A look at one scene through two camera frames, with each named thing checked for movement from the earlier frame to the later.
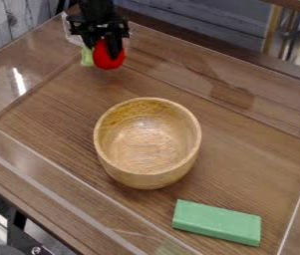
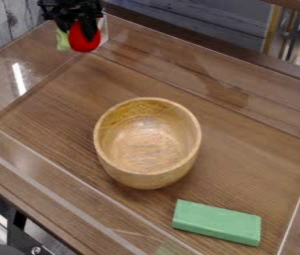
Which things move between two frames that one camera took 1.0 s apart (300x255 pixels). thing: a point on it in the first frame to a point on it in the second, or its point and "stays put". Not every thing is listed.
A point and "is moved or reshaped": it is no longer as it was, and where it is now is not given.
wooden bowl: x=147 y=141 stays put
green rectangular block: x=217 y=222 stays put
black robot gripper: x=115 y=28 to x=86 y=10
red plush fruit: x=102 y=57 is moved or reshaped
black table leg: x=20 y=238 stays put
